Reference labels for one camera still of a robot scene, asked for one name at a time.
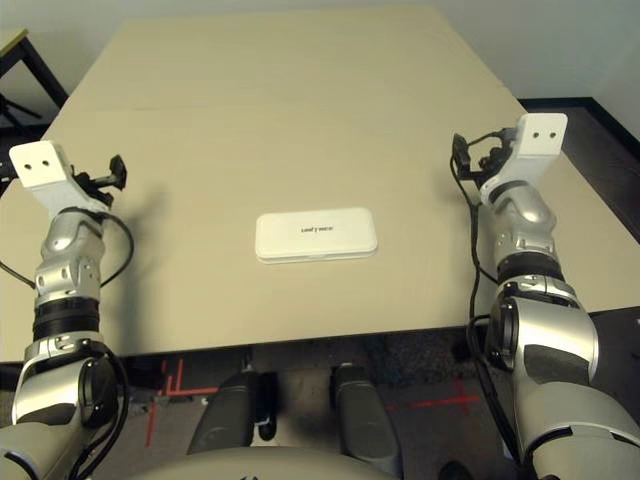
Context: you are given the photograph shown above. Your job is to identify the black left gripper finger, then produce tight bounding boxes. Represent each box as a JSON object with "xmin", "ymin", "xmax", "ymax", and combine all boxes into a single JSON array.
[{"xmin": 108, "ymin": 154, "xmax": 130, "ymax": 192}]

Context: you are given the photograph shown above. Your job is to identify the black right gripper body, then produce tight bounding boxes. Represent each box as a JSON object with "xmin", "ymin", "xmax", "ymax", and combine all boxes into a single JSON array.
[{"xmin": 465, "ymin": 129, "xmax": 516, "ymax": 184}]

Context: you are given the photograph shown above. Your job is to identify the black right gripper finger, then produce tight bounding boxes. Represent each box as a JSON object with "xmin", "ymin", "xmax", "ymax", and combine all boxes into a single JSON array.
[{"xmin": 451, "ymin": 132, "xmax": 474, "ymax": 174}]

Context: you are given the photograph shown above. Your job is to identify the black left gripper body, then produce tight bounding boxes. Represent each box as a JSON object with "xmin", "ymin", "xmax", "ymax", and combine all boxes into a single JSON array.
[{"xmin": 72, "ymin": 169, "xmax": 119, "ymax": 206}]

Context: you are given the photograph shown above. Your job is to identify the white plastic pencil case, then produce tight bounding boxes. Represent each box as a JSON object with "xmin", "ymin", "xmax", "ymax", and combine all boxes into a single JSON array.
[{"xmin": 253, "ymin": 206, "xmax": 379, "ymax": 265}]

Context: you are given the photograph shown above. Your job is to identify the black tripod stand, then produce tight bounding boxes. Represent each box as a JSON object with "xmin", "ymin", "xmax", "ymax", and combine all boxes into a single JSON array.
[{"xmin": 0, "ymin": 97, "xmax": 44, "ymax": 129}]

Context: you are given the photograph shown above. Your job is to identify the black framed side table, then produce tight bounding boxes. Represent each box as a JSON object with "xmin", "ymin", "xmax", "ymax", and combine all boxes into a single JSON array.
[{"xmin": 0, "ymin": 27, "xmax": 69, "ymax": 116}]

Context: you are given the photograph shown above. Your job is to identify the red floor tape lines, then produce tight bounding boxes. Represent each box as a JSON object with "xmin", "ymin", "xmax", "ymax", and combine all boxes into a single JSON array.
[{"xmin": 144, "ymin": 357, "xmax": 219, "ymax": 446}]

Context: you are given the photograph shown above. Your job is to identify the red floor tape cross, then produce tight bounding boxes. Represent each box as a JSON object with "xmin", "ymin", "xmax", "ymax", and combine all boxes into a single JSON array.
[{"xmin": 389, "ymin": 377, "xmax": 481, "ymax": 416}]

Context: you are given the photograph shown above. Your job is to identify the grey robot left leg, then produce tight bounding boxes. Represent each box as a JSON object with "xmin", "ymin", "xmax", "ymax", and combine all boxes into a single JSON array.
[{"xmin": 187, "ymin": 372, "xmax": 276, "ymax": 456}]

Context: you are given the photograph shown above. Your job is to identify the grey robot leg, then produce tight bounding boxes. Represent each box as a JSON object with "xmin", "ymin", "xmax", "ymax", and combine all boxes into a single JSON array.
[
  {"xmin": 332, "ymin": 362, "xmax": 404, "ymax": 476},
  {"xmin": 187, "ymin": 372, "xmax": 276, "ymax": 456}
]

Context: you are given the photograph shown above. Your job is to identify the grey robot right leg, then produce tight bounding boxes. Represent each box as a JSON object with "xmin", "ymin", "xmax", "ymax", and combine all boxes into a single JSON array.
[{"xmin": 332, "ymin": 362, "xmax": 404, "ymax": 476}]

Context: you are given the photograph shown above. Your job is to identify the grey robot torso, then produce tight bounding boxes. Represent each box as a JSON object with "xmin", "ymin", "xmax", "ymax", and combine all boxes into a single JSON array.
[{"xmin": 124, "ymin": 444, "xmax": 396, "ymax": 480}]

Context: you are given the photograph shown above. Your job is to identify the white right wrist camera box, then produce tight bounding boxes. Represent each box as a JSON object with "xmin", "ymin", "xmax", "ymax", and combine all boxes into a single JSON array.
[{"xmin": 479, "ymin": 112, "xmax": 570, "ymax": 199}]

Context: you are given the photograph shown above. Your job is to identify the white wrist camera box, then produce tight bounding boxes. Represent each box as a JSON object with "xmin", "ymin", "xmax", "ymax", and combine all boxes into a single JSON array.
[
  {"xmin": 479, "ymin": 112, "xmax": 570, "ymax": 199},
  {"xmin": 8, "ymin": 141, "xmax": 111, "ymax": 219}
]

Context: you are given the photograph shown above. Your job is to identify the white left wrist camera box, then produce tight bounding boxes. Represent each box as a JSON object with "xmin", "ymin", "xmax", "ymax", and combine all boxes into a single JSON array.
[{"xmin": 8, "ymin": 141, "xmax": 111, "ymax": 219}]

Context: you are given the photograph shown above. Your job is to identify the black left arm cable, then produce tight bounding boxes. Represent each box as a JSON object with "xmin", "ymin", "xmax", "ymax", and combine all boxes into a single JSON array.
[{"xmin": 0, "ymin": 214, "xmax": 136, "ymax": 291}]

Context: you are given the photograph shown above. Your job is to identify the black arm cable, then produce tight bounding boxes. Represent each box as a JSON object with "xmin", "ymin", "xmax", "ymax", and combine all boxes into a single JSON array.
[
  {"xmin": 449, "ymin": 154, "xmax": 526, "ymax": 480},
  {"xmin": 0, "ymin": 214, "xmax": 136, "ymax": 291}
]

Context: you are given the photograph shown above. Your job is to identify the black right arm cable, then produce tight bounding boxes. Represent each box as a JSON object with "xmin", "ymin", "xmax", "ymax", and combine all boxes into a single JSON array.
[{"xmin": 449, "ymin": 154, "xmax": 526, "ymax": 480}]

